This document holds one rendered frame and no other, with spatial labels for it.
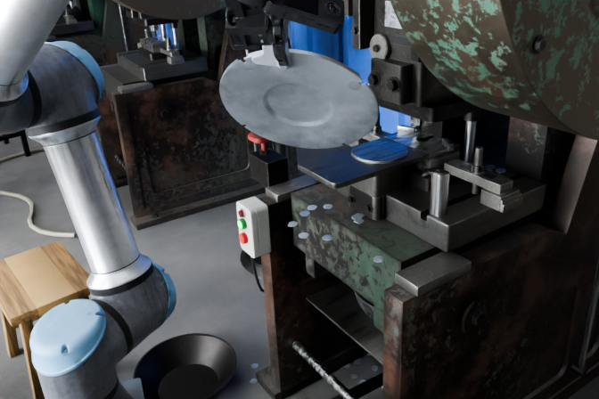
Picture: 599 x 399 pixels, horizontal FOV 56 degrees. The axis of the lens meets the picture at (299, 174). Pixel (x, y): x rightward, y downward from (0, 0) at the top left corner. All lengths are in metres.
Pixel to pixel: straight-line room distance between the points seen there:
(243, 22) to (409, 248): 0.57
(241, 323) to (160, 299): 0.97
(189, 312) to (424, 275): 1.20
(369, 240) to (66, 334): 0.58
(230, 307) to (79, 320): 1.16
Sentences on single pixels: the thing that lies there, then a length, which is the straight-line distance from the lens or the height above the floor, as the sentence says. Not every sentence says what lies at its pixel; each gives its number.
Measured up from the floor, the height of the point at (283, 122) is 0.90.
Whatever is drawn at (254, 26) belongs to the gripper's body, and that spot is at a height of 1.11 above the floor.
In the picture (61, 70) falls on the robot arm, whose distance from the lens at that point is 0.95.
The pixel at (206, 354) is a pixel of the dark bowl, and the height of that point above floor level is 0.02.
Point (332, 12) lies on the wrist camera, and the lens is 0.81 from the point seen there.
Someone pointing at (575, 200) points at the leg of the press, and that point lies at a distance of 1.38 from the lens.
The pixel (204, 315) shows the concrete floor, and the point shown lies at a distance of 2.08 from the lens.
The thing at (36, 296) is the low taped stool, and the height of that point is 0.33.
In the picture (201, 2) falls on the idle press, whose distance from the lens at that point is 2.39.
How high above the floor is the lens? 1.24
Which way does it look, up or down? 24 degrees down
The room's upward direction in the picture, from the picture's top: 3 degrees counter-clockwise
